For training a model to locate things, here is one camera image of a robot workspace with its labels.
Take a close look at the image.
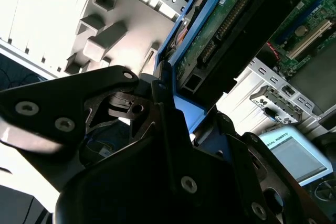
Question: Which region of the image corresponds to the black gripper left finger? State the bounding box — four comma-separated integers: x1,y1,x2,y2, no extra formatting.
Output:
0,60,202,196

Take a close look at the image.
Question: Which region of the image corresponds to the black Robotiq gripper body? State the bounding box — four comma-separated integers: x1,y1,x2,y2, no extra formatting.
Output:
54,136,246,224

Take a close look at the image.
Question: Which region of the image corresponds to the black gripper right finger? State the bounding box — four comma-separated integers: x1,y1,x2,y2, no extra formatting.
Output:
194,105,332,224

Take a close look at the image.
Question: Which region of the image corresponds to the hard disk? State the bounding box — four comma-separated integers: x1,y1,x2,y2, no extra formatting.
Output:
154,0,326,133

